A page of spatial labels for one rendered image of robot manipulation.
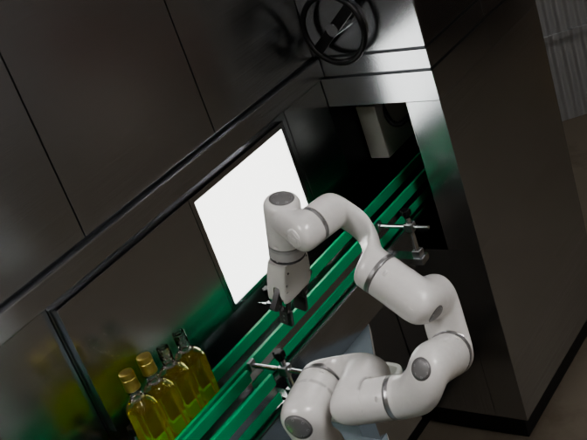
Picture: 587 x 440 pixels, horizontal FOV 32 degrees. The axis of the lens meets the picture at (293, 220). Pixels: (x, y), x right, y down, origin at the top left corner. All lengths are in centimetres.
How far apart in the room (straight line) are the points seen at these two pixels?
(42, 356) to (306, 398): 62
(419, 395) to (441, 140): 118
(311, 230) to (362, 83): 107
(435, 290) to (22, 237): 89
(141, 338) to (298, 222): 65
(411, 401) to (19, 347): 86
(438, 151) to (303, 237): 106
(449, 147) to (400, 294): 109
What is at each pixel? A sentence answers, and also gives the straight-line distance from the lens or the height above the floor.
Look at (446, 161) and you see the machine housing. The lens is 291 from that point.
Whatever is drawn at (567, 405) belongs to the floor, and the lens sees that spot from 358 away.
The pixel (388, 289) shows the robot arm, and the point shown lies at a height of 131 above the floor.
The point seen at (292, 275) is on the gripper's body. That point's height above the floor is 129.
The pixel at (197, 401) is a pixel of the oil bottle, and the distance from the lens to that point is 237.
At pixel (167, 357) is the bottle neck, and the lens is 230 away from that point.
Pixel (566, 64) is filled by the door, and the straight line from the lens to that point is 547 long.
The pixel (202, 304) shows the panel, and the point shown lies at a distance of 256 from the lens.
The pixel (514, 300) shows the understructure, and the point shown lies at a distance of 324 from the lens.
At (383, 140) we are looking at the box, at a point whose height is 106.
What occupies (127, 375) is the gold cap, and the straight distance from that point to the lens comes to 222.
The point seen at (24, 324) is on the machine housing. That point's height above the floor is 134.
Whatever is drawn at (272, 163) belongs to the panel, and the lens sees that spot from 276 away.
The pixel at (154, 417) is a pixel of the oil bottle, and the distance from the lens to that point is 227.
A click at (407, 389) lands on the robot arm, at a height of 116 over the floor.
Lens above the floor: 225
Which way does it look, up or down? 25 degrees down
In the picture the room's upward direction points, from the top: 20 degrees counter-clockwise
